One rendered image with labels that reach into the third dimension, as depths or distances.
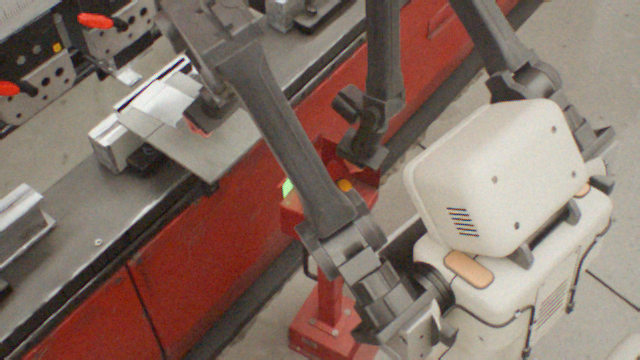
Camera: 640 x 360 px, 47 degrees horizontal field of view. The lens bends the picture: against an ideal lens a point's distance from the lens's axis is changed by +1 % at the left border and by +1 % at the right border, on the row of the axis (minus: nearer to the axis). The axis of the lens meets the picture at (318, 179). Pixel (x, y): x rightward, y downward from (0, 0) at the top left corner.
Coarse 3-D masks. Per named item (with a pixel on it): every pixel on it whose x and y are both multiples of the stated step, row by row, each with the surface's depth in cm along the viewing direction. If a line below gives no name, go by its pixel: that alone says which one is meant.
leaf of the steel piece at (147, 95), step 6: (156, 84) 158; (162, 84) 158; (144, 90) 156; (150, 90) 156; (156, 90) 156; (144, 96) 155; (150, 96) 155; (132, 102) 154; (138, 102) 154; (144, 102) 154; (138, 108) 153
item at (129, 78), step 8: (64, 32) 163; (64, 40) 161; (72, 48) 161; (72, 56) 160; (80, 56) 162; (88, 56) 162; (72, 64) 162; (80, 64) 164; (96, 64) 161; (104, 64) 161; (112, 72) 159; (128, 72) 159; (120, 80) 158; (128, 80) 158; (136, 80) 158
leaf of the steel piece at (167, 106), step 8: (168, 88) 157; (160, 96) 155; (168, 96) 155; (176, 96) 155; (184, 96) 155; (152, 104) 154; (160, 104) 154; (168, 104) 154; (176, 104) 154; (184, 104) 154; (144, 112) 153; (152, 112) 153; (160, 112) 153; (168, 112) 153; (176, 112) 153; (160, 120) 151; (168, 120) 151; (176, 120) 151; (184, 120) 150; (176, 128) 150
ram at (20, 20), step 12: (0, 0) 113; (36, 0) 118; (48, 0) 120; (60, 0) 122; (24, 12) 117; (36, 12) 119; (0, 24) 115; (12, 24) 117; (24, 24) 119; (0, 36) 116
